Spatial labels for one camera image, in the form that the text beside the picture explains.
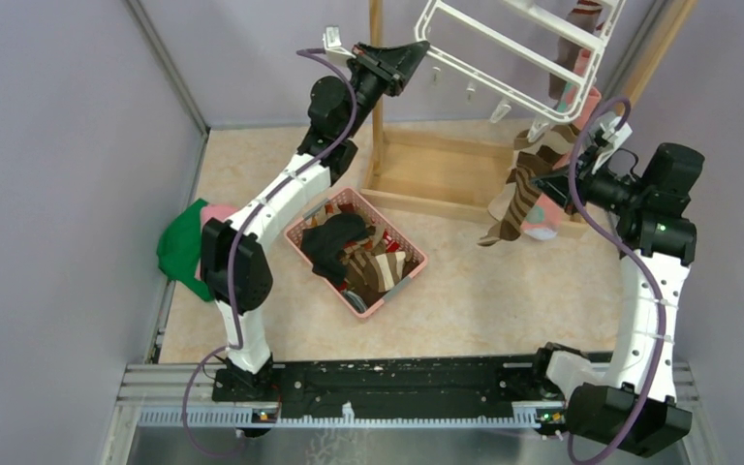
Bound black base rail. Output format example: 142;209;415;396
211;355;567;435

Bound wooden rack stand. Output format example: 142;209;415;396
360;1;696;224

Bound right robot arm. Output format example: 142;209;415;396
529;142;704;457

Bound pink plastic basket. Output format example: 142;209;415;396
285;188;428;319

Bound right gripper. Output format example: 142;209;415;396
530;145;647;216

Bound tan brown striped sock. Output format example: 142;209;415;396
478;146;561;247

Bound pink folded cloth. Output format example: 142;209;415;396
195;203;239;284

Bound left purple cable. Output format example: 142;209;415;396
181;47;360;460

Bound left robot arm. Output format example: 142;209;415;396
200;40;430;401

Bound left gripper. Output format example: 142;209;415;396
341;42;429;140

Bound green cloth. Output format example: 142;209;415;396
156;199;213;302

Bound white clip hanger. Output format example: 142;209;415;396
414;1;626;142

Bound maroon striped sock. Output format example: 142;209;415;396
548;0;604;102

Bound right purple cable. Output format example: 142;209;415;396
566;97;668;465

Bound striped socks in basket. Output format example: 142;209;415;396
339;239;419;306

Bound purple cable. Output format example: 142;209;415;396
566;97;668;465
181;47;360;460

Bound cream brown wide-striped sock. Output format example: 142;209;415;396
512;124;579;169

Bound pink sock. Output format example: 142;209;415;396
521;87;602;241

